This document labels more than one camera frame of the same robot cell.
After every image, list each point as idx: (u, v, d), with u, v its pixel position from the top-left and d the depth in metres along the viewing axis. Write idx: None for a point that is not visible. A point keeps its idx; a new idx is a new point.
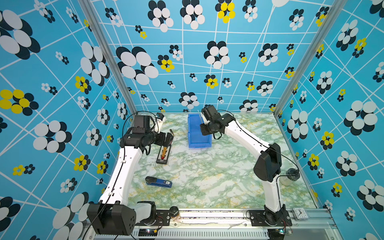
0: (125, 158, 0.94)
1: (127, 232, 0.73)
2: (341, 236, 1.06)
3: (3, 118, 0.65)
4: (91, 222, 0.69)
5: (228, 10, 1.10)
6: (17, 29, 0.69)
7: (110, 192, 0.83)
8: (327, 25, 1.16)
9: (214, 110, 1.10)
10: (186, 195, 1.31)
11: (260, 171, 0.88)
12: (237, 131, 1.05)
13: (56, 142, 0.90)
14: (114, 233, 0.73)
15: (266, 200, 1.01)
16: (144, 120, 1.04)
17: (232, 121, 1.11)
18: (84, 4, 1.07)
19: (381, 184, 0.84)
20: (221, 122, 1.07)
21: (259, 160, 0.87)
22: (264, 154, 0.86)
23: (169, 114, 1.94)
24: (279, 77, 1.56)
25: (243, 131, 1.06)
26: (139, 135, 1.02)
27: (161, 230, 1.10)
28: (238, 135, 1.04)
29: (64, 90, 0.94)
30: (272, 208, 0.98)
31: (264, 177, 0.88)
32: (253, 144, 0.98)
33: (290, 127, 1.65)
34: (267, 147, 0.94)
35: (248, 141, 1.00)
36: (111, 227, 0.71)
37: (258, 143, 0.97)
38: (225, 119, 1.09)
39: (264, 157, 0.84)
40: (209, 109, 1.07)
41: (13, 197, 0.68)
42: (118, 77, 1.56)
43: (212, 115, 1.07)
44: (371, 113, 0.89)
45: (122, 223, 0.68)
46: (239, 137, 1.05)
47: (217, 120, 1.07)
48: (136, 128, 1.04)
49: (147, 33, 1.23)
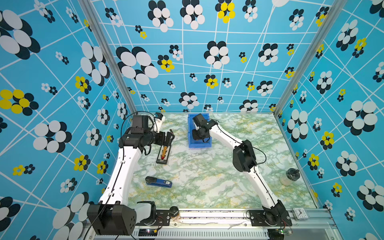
0: (124, 158, 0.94)
1: (128, 232, 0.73)
2: (341, 236, 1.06)
3: (3, 118, 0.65)
4: (92, 222, 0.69)
5: (228, 10, 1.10)
6: (17, 29, 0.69)
7: (110, 192, 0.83)
8: (327, 25, 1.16)
9: (202, 117, 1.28)
10: (186, 195, 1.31)
11: (237, 164, 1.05)
12: (218, 132, 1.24)
13: (56, 142, 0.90)
14: (114, 233, 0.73)
15: (261, 199, 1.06)
16: (142, 121, 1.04)
17: (215, 125, 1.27)
18: (84, 4, 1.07)
19: (381, 184, 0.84)
20: (206, 126, 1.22)
21: (234, 154, 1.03)
22: (237, 149, 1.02)
23: (169, 114, 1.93)
24: (279, 77, 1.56)
25: (223, 131, 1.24)
26: (137, 135, 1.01)
27: (161, 230, 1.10)
28: (219, 135, 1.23)
29: (64, 90, 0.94)
30: (267, 203, 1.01)
31: (240, 169, 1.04)
32: (230, 141, 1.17)
33: (290, 127, 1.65)
34: (240, 143, 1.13)
35: (226, 139, 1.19)
36: (111, 228, 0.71)
37: (233, 140, 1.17)
38: (210, 124, 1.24)
39: (236, 151, 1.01)
40: (197, 116, 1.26)
41: (13, 197, 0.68)
42: (118, 77, 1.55)
43: (200, 121, 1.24)
44: (371, 113, 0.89)
45: (123, 224, 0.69)
46: (220, 138, 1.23)
47: (204, 125, 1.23)
48: (135, 128, 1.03)
49: (147, 33, 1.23)
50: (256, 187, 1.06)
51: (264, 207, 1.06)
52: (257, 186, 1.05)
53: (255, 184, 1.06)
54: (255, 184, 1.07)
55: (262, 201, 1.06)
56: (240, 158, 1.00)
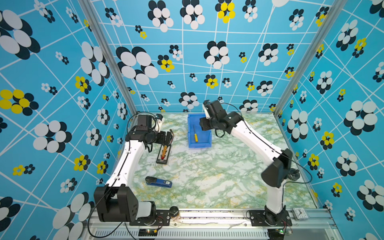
0: (130, 149, 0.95)
1: (131, 218, 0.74)
2: (341, 236, 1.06)
3: (4, 118, 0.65)
4: (96, 205, 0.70)
5: (228, 10, 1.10)
6: (17, 29, 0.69)
7: (116, 176, 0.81)
8: (328, 25, 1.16)
9: (219, 107, 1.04)
10: (186, 195, 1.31)
11: (269, 178, 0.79)
12: (246, 134, 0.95)
13: (56, 142, 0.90)
14: (118, 218, 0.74)
15: (268, 202, 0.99)
16: (146, 119, 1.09)
17: (240, 121, 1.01)
18: (84, 4, 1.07)
19: (381, 184, 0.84)
20: (228, 122, 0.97)
21: (269, 167, 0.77)
22: (276, 161, 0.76)
23: (169, 114, 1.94)
24: (279, 77, 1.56)
25: (254, 133, 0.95)
26: (141, 132, 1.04)
27: (161, 230, 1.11)
28: (247, 138, 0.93)
29: (64, 90, 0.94)
30: (274, 210, 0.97)
31: (272, 185, 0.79)
32: (264, 149, 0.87)
33: (290, 127, 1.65)
34: (280, 153, 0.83)
35: (259, 146, 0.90)
36: (115, 212, 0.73)
37: (270, 149, 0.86)
38: (233, 119, 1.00)
39: (277, 165, 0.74)
40: (214, 106, 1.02)
41: (13, 197, 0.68)
42: (118, 77, 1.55)
43: (217, 113, 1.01)
44: (371, 113, 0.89)
45: (126, 208, 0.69)
46: (248, 141, 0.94)
47: (223, 119, 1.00)
48: (139, 126, 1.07)
49: (147, 33, 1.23)
50: (272, 194, 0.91)
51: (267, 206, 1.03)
52: (272, 196, 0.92)
53: (273, 193, 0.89)
54: (273, 191, 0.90)
55: (268, 203, 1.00)
56: (279, 173, 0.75)
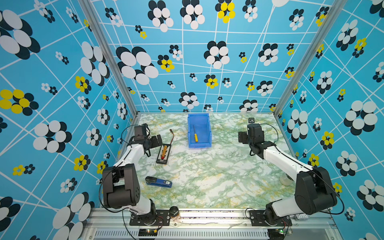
0: (132, 146, 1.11)
1: (134, 199, 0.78)
2: (341, 236, 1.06)
3: (3, 118, 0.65)
4: (103, 183, 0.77)
5: (228, 10, 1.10)
6: (17, 29, 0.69)
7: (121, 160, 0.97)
8: (328, 25, 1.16)
9: (259, 132, 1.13)
10: (186, 195, 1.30)
11: (303, 197, 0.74)
12: (276, 153, 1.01)
13: (56, 142, 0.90)
14: (122, 202, 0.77)
15: (277, 203, 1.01)
16: (142, 128, 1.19)
17: (272, 146, 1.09)
18: (84, 4, 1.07)
19: (381, 184, 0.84)
20: (261, 147, 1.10)
21: (299, 182, 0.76)
22: (304, 174, 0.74)
23: (169, 114, 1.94)
24: (279, 77, 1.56)
25: (283, 153, 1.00)
26: (140, 141, 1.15)
27: (161, 230, 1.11)
28: (277, 157, 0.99)
29: (64, 90, 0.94)
30: (276, 212, 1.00)
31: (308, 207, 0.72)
32: (292, 165, 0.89)
33: (290, 127, 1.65)
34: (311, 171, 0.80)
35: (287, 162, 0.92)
36: (120, 192, 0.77)
37: (299, 165, 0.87)
38: (266, 144, 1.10)
39: (304, 178, 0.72)
40: (255, 129, 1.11)
41: (13, 197, 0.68)
42: (118, 77, 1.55)
43: (255, 137, 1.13)
44: (371, 113, 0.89)
45: (132, 182, 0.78)
46: (277, 161, 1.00)
47: (258, 143, 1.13)
48: (137, 136, 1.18)
49: (147, 33, 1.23)
50: (288, 202, 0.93)
51: (270, 203, 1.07)
52: (287, 204, 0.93)
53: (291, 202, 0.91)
54: (292, 204, 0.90)
55: (275, 202, 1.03)
56: (308, 188, 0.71)
